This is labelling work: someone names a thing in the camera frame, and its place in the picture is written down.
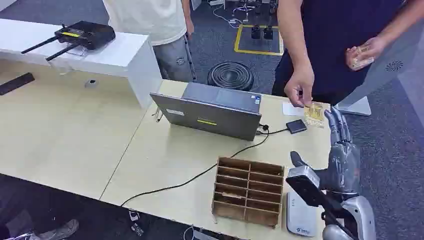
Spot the person's left hand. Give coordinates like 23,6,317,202
345,36,388,71

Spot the person's right hand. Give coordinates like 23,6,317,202
283,64,316,109

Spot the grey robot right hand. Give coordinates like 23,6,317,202
289,105,362,196

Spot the stack of cards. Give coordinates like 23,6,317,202
350,45,376,70

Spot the white paper sheet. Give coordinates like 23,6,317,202
282,101,306,117

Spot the grey monitor stand panel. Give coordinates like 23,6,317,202
332,19,424,117

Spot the person in dark top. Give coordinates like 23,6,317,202
271,0,424,107

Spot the small black external drive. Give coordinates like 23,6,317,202
286,119,308,135

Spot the white flat device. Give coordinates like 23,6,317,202
286,191,318,238

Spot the round black stool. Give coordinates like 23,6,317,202
207,61,255,92

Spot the yellow floor tape square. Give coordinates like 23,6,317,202
234,24,285,57

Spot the grey laptop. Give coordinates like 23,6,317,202
149,82,263,142

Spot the wooden card sorting box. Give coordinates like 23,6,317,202
211,156,286,229

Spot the person in white top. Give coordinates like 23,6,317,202
102,0,197,83

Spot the white desk shelf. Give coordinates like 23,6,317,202
0,18,163,110

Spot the black floor plug block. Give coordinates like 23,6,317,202
130,223,145,237

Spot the black remote controller with antennas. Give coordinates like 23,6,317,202
20,20,116,62

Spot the clear controller stand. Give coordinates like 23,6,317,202
64,45,89,58

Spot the person's grey shoe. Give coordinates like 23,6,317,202
28,218,80,240

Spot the flat black bar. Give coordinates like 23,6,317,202
0,72,36,97

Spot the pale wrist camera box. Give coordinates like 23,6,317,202
285,165,343,214

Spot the thin black drive cable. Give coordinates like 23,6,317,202
256,127,288,136

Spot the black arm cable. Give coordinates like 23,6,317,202
320,206,360,240

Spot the white floor cable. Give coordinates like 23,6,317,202
211,2,245,29

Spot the black power cable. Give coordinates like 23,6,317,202
120,124,270,207

